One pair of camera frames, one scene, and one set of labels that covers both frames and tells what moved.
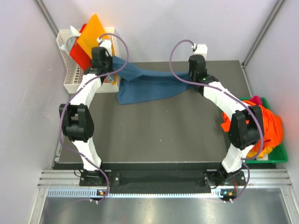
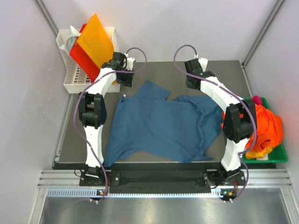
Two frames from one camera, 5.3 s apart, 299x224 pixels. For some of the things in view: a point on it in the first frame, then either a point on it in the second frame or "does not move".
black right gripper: [188, 72] does not move
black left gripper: [109, 57] → [125, 82]
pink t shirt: [257, 99] does not move
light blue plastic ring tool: [70, 40] does not move
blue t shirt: [137, 86] → [180, 129]
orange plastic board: [88, 39] does not move
